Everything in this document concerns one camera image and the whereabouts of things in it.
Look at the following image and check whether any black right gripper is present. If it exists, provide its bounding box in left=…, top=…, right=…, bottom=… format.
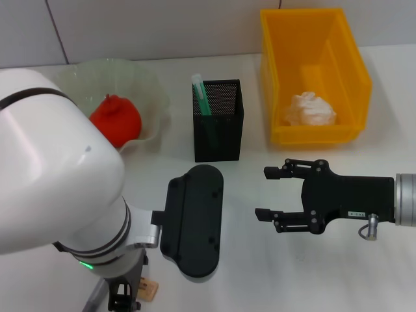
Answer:
left=255, top=158, right=397, bottom=235

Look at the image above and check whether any silver metal pen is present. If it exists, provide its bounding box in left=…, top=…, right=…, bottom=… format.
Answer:
left=81, top=278, right=109, bottom=312

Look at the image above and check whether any white paper ball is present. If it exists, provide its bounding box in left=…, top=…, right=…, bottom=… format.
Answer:
left=281, top=90, right=338, bottom=127

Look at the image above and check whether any beige eraser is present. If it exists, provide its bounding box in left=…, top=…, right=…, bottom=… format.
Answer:
left=138, top=276, right=159, bottom=302

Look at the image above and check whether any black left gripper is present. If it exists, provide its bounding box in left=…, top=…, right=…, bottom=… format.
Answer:
left=108, top=249, right=150, bottom=312

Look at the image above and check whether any mint green utility knife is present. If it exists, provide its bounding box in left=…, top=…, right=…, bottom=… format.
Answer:
left=191, top=74, right=220, bottom=150

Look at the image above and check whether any yellow plastic bin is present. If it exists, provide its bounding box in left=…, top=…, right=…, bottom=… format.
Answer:
left=259, top=8, right=373, bottom=146

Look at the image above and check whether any pale green glass fruit plate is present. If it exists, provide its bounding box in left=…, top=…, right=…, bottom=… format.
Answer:
left=57, top=57, right=172, bottom=154

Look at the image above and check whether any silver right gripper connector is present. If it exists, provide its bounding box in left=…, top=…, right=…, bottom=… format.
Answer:
left=365, top=213, right=382, bottom=242

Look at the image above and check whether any black mesh pen holder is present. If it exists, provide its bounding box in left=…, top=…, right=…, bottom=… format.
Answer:
left=191, top=79, right=244, bottom=163

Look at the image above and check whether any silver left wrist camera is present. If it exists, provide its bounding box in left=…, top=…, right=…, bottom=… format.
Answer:
left=151, top=164, right=226, bottom=278

